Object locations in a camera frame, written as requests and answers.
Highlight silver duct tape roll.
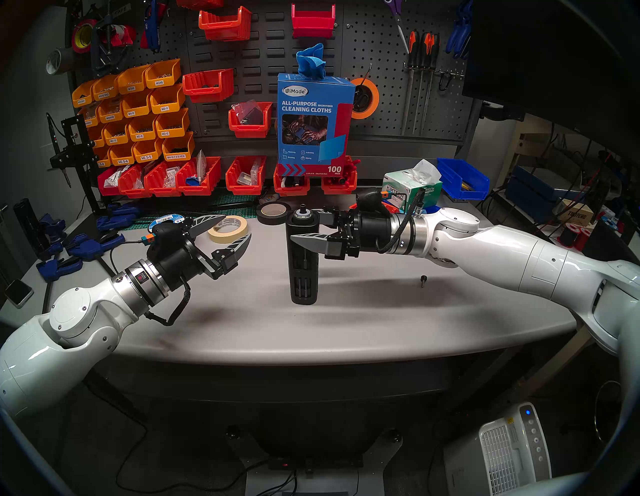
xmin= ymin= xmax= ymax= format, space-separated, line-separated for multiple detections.
xmin=46 ymin=47 xmax=76 ymax=76

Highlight yellow bin labelled M2.5-5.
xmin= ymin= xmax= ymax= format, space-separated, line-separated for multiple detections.
xmin=132 ymin=138 xmax=164 ymax=164

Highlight blue microfiber cloth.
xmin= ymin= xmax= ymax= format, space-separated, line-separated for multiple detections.
xmin=296 ymin=43 xmax=327 ymax=80

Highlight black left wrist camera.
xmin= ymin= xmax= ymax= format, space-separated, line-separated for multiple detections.
xmin=151 ymin=220 xmax=193 ymax=247

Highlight yellow bin labelled M4 HEX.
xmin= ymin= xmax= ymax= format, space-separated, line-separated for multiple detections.
xmin=161 ymin=131 xmax=196 ymax=162

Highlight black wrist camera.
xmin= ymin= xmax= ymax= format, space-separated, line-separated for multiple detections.
xmin=151 ymin=220 xmax=193 ymax=247
xmin=356 ymin=187 xmax=397 ymax=215

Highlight yellow bin labelled M3-6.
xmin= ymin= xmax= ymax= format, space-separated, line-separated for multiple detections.
xmin=155 ymin=107 xmax=191 ymax=139

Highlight blue spring clamp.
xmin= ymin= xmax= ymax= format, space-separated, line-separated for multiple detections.
xmin=457 ymin=0 xmax=474 ymax=60
xmin=65 ymin=232 xmax=126 ymax=261
xmin=36 ymin=255 xmax=83 ymax=282
xmin=97 ymin=202 xmax=143 ymax=231
xmin=37 ymin=212 xmax=66 ymax=240
xmin=446 ymin=0 xmax=466 ymax=56

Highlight yellow bin labelled M4-6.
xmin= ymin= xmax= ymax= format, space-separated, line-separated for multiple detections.
xmin=121 ymin=91 xmax=152 ymax=118

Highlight red thread spool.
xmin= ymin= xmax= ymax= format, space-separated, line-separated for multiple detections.
xmin=559 ymin=222 xmax=593 ymax=251

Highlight white air purifier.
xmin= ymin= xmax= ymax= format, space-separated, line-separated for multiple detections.
xmin=442 ymin=402 xmax=553 ymax=496

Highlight clear plastic parts box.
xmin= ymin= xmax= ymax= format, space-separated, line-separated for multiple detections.
xmin=237 ymin=159 xmax=263 ymax=187

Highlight black metal stand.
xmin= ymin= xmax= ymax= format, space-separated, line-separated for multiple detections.
xmin=47 ymin=112 xmax=101 ymax=213

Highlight cardboard box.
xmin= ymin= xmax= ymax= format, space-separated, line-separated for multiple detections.
xmin=552 ymin=199 xmax=596 ymax=227

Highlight dark grey pegboard panel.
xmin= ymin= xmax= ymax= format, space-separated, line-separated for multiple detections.
xmin=67 ymin=0 xmax=481 ymax=146

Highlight black tape roll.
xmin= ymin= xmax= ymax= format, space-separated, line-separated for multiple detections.
xmin=256 ymin=201 xmax=292 ymax=225

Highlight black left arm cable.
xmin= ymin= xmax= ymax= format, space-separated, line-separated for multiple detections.
xmin=109 ymin=232 xmax=192 ymax=327

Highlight orange black screwdriver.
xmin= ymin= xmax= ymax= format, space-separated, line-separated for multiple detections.
xmin=414 ymin=32 xmax=431 ymax=135
xmin=402 ymin=31 xmax=419 ymax=136
xmin=422 ymin=34 xmax=441 ymax=133

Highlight yellow bin labelled M3-8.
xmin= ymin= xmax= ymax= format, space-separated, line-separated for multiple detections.
xmin=127 ymin=115 xmax=158 ymax=142

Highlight black cylindrical object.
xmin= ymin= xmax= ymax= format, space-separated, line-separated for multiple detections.
xmin=12 ymin=198 xmax=48 ymax=261

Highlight yellow bin labelled M3-4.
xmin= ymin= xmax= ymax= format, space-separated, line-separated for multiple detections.
xmin=150 ymin=83 xmax=186 ymax=115

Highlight smartphone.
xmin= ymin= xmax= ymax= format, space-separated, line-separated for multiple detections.
xmin=5 ymin=279 xmax=35 ymax=309

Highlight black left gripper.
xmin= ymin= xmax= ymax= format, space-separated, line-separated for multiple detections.
xmin=146 ymin=215 xmax=253 ymax=293

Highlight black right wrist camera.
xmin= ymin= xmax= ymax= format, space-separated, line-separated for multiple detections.
xmin=356 ymin=187 xmax=397 ymax=215

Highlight orange tape roll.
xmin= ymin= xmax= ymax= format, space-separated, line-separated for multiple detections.
xmin=350 ymin=77 xmax=380 ymax=120

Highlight red white tape roll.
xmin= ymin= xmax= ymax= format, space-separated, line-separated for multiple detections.
xmin=107 ymin=25 xmax=137 ymax=48

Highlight blue cleaning cloths box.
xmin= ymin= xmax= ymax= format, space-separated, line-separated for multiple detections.
xmin=277 ymin=73 xmax=356 ymax=177

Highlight beige masking tape roll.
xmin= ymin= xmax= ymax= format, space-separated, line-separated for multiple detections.
xmin=207 ymin=215 xmax=249 ymax=244

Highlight green cutting mat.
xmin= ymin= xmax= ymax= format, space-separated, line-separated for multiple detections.
xmin=122 ymin=194 xmax=261 ymax=232

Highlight yellow bin labelled M3X6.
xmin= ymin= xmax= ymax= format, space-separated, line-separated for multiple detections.
xmin=145 ymin=59 xmax=182 ymax=89

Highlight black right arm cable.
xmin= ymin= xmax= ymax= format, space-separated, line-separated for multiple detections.
xmin=377 ymin=187 xmax=426 ymax=253

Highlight black clamp tool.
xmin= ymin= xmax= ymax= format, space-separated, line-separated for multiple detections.
xmin=90 ymin=14 xmax=132 ymax=76

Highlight black monitor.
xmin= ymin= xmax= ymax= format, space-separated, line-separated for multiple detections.
xmin=462 ymin=0 xmax=640 ymax=163

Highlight clear plastic bag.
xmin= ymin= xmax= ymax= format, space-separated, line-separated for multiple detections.
xmin=235 ymin=100 xmax=264 ymax=126

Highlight Kimtech tissue box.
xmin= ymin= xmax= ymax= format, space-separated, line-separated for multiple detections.
xmin=383 ymin=159 xmax=443 ymax=212

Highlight yellow bin labelled M3X8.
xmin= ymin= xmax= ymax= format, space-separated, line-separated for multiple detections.
xmin=117 ymin=65 xmax=149 ymax=95

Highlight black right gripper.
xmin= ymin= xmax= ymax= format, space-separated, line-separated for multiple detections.
xmin=289 ymin=207 xmax=402 ymax=262

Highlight red yellow tape roll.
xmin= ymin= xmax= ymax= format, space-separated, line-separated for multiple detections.
xmin=71 ymin=19 xmax=98 ymax=54

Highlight yellow bin labelled M2.5-6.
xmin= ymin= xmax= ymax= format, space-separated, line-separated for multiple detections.
xmin=109 ymin=143 xmax=136 ymax=167

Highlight black electric screwdriver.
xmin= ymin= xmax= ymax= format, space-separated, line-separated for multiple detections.
xmin=285 ymin=204 xmax=321 ymax=306

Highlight dark blue crate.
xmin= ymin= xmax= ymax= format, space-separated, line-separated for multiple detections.
xmin=505 ymin=165 xmax=586 ymax=216

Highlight large blue plastic bin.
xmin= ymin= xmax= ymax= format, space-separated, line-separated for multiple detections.
xmin=436 ymin=158 xmax=491 ymax=202

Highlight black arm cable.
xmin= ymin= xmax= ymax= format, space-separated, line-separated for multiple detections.
xmin=109 ymin=232 xmax=192 ymax=327
xmin=377 ymin=187 xmax=426 ymax=253

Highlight crimson plastic storage bin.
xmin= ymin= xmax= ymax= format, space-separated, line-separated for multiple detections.
xmin=291 ymin=4 xmax=337 ymax=39

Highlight purple handled scissors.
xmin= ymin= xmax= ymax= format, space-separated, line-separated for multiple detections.
xmin=384 ymin=0 xmax=411 ymax=53

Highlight blue handled tool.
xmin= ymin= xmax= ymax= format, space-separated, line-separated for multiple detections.
xmin=145 ymin=0 xmax=162 ymax=53

